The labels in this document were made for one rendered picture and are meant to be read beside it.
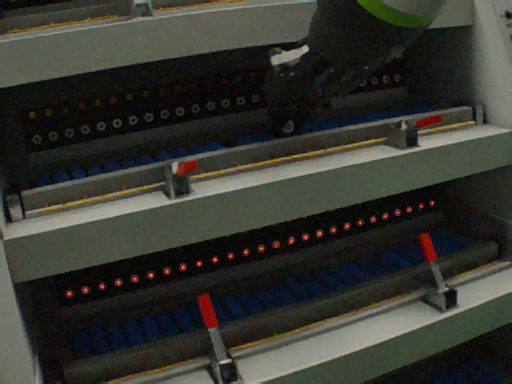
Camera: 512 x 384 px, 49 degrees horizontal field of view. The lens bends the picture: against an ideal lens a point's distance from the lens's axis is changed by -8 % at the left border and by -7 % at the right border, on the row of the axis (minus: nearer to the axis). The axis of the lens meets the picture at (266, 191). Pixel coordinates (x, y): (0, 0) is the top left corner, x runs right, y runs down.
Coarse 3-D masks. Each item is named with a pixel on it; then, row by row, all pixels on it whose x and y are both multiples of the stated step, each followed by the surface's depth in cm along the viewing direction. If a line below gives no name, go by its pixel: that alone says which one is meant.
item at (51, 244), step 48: (384, 96) 85; (432, 96) 85; (480, 96) 75; (96, 144) 71; (432, 144) 67; (480, 144) 69; (0, 192) 56; (240, 192) 59; (288, 192) 61; (336, 192) 63; (384, 192) 65; (48, 240) 53; (96, 240) 54; (144, 240) 56; (192, 240) 58
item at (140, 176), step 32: (352, 128) 68; (384, 128) 70; (448, 128) 71; (192, 160) 62; (224, 160) 63; (256, 160) 63; (32, 192) 56; (64, 192) 58; (96, 192) 59; (128, 192) 58
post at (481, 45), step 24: (480, 0) 72; (504, 0) 74; (480, 24) 72; (408, 48) 89; (432, 48) 83; (456, 48) 78; (480, 48) 73; (504, 48) 72; (408, 72) 90; (432, 72) 84; (456, 72) 79; (480, 72) 74; (504, 72) 72; (504, 168) 74; (456, 192) 85; (480, 192) 80; (504, 192) 75; (456, 216) 86; (504, 216) 76; (480, 336) 86
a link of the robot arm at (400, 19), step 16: (368, 0) 41; (384, 0) 40; (400, 0) 39; (416, 0) 39; (432, 0) 39; (448, 0) 39; (384, 16) 41; (400, 16) 41; (416, 16) 41; (432, 16) 42
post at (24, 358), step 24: (0, 144) 69; (0, 240) 51; (0, 264) 51; (0, 288) 50; (24, 288) 61; (0, 312) 50; (24, 312) 56; (0, 336) 50; (24, 336) 51; (0, 360) 49; (24, 360) 50
